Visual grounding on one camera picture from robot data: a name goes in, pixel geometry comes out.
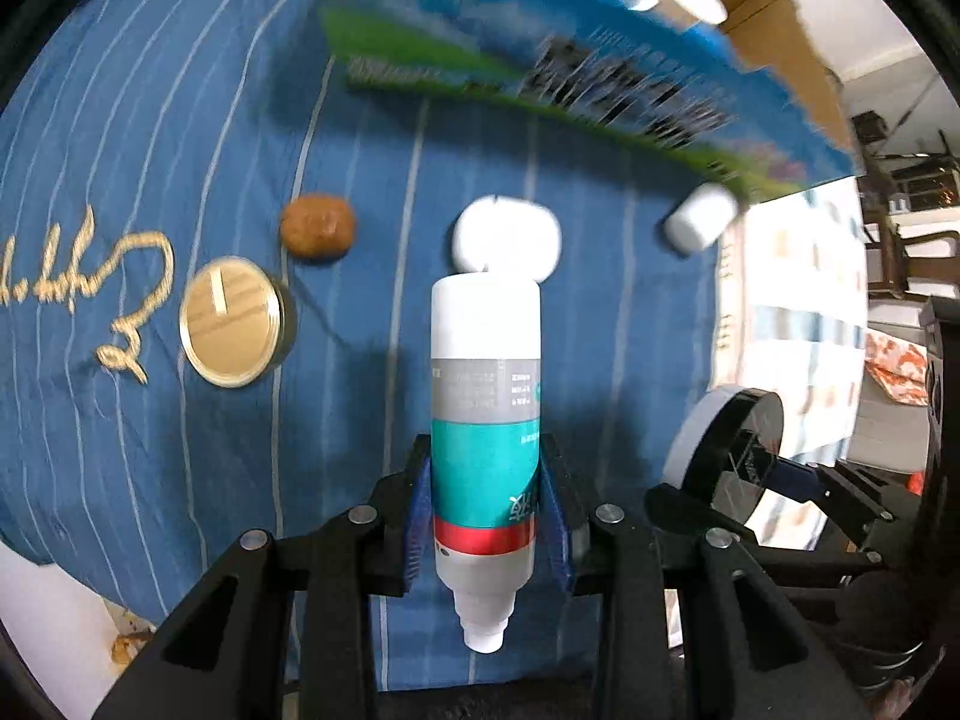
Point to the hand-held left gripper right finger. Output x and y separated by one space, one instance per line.
556 532

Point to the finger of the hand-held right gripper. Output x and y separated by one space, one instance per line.
796 477
675 506

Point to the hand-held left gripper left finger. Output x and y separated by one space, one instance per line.
415 532

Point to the round black tin white rim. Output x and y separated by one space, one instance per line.
731 450

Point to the white teal squeeze bottle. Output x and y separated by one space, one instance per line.
486 420

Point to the blue green printed cardboard box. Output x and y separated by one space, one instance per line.
600 60

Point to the orange patterned cloth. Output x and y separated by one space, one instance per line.
896 367

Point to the white checked bed sheet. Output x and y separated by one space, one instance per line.
795 315

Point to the round gold tin lid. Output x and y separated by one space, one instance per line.
229 321

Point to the dark wooden chair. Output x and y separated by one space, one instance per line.
911 195

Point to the blue striped blanket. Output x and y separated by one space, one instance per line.
225 127

